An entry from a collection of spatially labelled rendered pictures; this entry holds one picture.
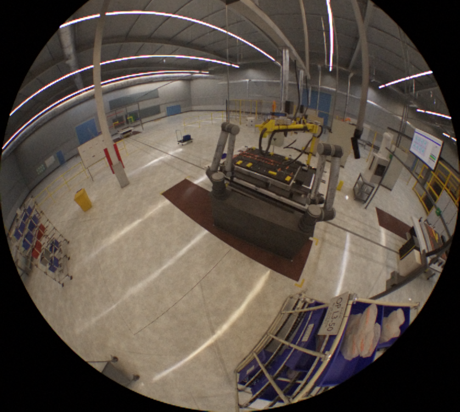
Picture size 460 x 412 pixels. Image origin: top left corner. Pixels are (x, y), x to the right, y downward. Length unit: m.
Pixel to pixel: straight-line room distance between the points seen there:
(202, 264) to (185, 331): 1.30
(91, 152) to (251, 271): 8.23
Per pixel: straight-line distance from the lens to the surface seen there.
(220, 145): 2.18
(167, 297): 2.65
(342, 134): 6.94
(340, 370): 1.29
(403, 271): 2.21
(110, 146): 5.23
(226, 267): 2.55
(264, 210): 2.09
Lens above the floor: 2.42
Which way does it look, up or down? 36 degrees down
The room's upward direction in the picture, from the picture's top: 1 degrees counter-clockwise
